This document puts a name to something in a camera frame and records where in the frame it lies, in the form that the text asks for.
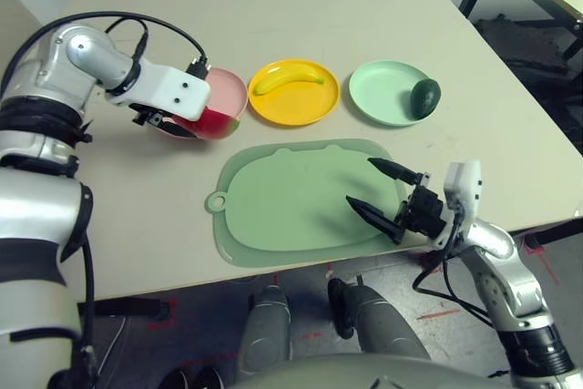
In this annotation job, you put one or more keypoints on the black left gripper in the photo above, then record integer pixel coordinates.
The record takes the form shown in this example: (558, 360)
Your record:
(148, 116)

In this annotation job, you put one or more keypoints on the grey robot torso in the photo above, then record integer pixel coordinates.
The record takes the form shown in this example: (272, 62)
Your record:
(364, 373)

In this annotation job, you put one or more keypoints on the pink round plate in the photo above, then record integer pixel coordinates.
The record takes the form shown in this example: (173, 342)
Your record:
(228, 93)

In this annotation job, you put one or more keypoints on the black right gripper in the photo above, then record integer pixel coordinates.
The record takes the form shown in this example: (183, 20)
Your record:
(423, 211)

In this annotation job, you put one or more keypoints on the black table base bar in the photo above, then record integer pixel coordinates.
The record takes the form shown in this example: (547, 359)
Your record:
(555, 232)
(127, 308)

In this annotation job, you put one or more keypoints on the mint green round plate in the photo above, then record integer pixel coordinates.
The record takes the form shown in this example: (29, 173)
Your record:
(382, 93)

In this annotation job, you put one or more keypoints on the green cutting board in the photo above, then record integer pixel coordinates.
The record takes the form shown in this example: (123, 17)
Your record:
(296, 207)

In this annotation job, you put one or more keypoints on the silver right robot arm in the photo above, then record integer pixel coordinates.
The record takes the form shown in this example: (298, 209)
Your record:
(505, 270)

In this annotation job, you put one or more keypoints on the grey robot leg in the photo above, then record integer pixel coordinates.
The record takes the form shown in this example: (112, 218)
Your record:
(264, 330)
(382, 320)

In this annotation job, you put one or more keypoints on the yellow round plate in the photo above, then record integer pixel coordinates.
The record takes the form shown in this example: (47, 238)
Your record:
(296, 104)

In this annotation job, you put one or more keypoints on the grey right robot leg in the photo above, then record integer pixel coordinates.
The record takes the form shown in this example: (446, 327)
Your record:
(382, 320)

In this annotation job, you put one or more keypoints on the yellow toy banana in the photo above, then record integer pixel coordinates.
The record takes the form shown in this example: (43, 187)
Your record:
(282, 79)

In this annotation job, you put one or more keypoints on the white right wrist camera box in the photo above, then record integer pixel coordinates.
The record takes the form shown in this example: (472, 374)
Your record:
(464, 184)

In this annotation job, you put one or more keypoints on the black robot foot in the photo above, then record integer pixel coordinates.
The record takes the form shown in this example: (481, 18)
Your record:
(175, 380)
(209, 377)

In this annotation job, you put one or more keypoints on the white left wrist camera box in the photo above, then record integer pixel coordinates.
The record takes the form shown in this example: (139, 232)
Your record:
(168, 88)

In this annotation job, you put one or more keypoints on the toy watermelon slice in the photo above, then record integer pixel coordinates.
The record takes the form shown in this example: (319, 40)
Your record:
(214, 125)

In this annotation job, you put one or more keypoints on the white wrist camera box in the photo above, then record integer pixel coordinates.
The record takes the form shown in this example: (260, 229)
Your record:
(464, 184)
(168, 88)

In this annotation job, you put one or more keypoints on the grey left robot leg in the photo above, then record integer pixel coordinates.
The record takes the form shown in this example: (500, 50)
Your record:
(264, 330)

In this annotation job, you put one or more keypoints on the dark floor mat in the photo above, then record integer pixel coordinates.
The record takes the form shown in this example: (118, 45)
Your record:
(528, 56)

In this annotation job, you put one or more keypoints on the dark green toy avocado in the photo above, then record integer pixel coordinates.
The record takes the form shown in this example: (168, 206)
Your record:
(424, 97)

